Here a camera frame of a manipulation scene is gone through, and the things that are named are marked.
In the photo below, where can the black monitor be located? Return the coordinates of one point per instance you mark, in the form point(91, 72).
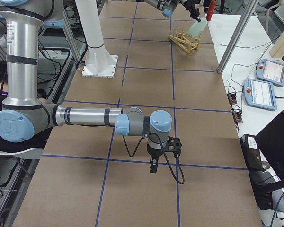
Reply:
point(271, 143)

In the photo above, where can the aluminium frame post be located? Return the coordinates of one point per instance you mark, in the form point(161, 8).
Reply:
point(250, 7)

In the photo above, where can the teach pendant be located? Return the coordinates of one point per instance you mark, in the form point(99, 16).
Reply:
point(260, 94)
point(271, 71)

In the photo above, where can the orange circuit board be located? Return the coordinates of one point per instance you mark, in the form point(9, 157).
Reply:
point(237, 114)
point(232, 97)

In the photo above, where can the far teach pendant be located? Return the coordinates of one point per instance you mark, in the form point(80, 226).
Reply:
point(271, 71)

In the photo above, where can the wooden dish rack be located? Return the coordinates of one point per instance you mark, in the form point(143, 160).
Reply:
point(185, 40)

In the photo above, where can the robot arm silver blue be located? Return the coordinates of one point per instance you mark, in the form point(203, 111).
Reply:
point(23, 115)
point(168, 6)

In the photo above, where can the black computer box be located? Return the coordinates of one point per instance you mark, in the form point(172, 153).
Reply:
point(267, 190)

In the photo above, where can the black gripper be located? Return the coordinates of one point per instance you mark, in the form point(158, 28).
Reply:
point(189, 6)
point(154, 152)

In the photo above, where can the orange circuit board near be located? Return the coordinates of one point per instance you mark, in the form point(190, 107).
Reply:
point(237, 114)

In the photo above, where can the near teach pendant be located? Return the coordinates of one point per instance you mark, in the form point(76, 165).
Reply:
point(260, 94)

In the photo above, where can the pale green plate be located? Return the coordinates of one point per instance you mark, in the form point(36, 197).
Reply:
point(197, 28)

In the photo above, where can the red bottle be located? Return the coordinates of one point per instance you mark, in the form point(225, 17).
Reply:
point(211, 10)

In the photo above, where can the white camera stand pedestal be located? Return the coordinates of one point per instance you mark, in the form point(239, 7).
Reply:
point(98, 61)

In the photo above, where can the orange circuit board far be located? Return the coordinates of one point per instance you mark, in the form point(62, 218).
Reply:
point(232, 97)

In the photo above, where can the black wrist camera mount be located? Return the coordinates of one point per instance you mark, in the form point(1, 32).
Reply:
point(173, 145)

